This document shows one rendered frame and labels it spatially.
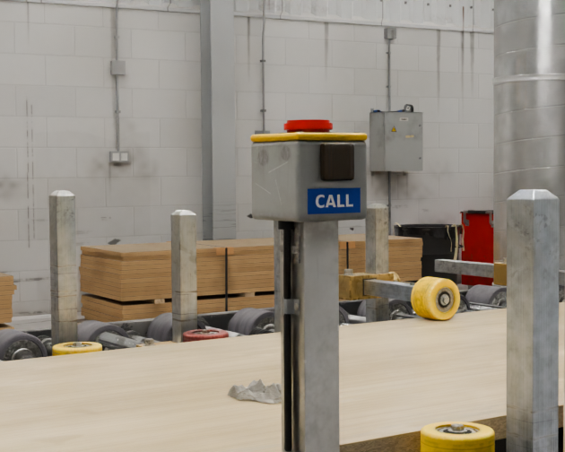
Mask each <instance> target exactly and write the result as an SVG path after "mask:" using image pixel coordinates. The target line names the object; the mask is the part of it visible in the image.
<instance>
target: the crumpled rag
mask: <svg viewBox="0 0 565 452"><path fill-rule="evenodd" d="M227 396H230V397H232V396H233V397H235V398H236V397H237V399H239V400H242V399H243V398H244V399H245V400H246V399H247V400H248V399H251V400H256V401H258V402H261V403H269V404H272V403H277V404H278V402H279V403H280V402H281V401H282V384H279V383H276V384H275V383H273V384H272V385H270V386H265V384H264V383H263V381H262V379H259V380H258V381H255V380H253V381H252V382H251V383H250V384H249V385H248V387H244V386H243V385H240V386H236V385H233V386H232V387H231V388H230V390H229V393H228V394H227Z"/></svg>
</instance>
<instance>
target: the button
mask: <svg viewBox="0 0 565 452"><path fill-rule="evenodd" d="M283 129H284V130H287V133H296V132H330V130H333V123H330V120H324V119H301V120H287V123H286V124H283Z"/></svg>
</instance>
